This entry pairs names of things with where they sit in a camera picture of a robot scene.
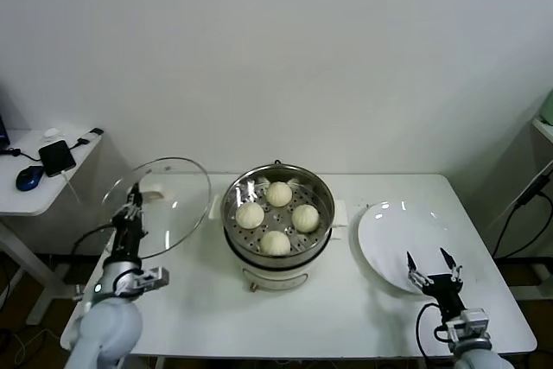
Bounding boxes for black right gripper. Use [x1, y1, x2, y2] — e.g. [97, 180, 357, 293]
[405, 247, 467, 323]

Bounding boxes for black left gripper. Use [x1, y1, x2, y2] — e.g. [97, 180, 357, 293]
[110, 183, 147, 258]

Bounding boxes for oval glass pot lid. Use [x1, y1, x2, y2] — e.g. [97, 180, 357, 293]
[101, 156, 213, 260]

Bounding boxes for white steamed baozi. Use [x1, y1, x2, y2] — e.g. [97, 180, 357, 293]
[291, 203, 321, 234]
[265, 181, 293, 208]
[260, 230, 293, 258]
[235, 201, 266, 231]

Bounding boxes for perforated steel steamer basket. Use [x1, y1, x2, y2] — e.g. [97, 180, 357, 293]
[222, 164, 337, 267]

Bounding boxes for white oval plate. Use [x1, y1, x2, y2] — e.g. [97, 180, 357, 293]
[356, 200, 463, 296]

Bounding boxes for black smartphone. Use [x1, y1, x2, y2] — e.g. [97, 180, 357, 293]
[38, 139, 78, 178]

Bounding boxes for blue computer mouse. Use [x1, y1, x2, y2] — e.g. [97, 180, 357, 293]
[16, 165, 46, 191]

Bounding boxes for white side table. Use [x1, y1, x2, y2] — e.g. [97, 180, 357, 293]
[0, 128, 106, 326]

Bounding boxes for dark screen edge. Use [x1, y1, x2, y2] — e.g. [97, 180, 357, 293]
[0, 87, 10, 148]

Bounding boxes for cream electric cooker base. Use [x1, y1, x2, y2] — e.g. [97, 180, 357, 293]
[209, 194, 350, 295]

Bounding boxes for white shelf edge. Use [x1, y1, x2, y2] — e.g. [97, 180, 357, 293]
[531, 118, 553, 145]

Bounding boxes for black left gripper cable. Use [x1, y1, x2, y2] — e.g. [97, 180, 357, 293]
[70, 222, 117, 258]

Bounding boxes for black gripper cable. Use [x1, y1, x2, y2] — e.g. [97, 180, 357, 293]
[415, 302, 453, 359]
[70, 222, 117, 258]

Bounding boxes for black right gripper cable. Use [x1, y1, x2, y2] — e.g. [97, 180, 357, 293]
[415, 302, 453, 359]

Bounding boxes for white charging cable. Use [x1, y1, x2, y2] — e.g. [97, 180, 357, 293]
[61, 171, 95, 221]

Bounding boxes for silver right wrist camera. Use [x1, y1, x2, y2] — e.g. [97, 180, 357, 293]
[446, 307, 490, 338]

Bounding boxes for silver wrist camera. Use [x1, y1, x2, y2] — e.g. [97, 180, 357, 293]
[132, 265, 170, 291]
[446, 307, 490, 338]

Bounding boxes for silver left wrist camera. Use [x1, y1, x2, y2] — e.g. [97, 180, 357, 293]
[132, 265, 170, 291]

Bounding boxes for black silver cable adapter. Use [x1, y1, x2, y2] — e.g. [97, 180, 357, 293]
[76, 127, 105, 148]

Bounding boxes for black power cable with adapter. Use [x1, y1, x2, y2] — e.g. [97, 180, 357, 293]
[492, 165, 553, 260]

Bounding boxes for black desk cable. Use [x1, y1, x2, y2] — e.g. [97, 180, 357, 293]
[0, 146, 42, 162]

